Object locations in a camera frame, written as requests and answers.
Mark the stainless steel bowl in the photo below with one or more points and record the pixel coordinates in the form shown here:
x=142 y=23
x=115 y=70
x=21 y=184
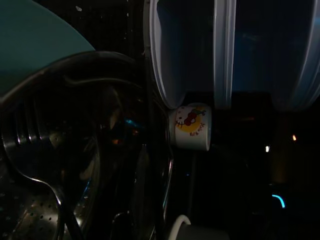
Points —
x=75 y=112

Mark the steel fork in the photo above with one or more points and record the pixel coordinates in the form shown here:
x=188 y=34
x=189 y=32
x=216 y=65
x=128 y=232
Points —
x=53 y=191

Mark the white cartoon cat cup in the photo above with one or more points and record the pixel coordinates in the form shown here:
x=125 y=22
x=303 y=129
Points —
x=192 y=130

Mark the teal round plate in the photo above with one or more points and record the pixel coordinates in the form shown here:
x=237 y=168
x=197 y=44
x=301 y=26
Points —
x=37 y=37

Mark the white tiered plastic rack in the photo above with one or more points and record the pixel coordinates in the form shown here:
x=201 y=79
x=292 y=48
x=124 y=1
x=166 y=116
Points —
x=222 y=50

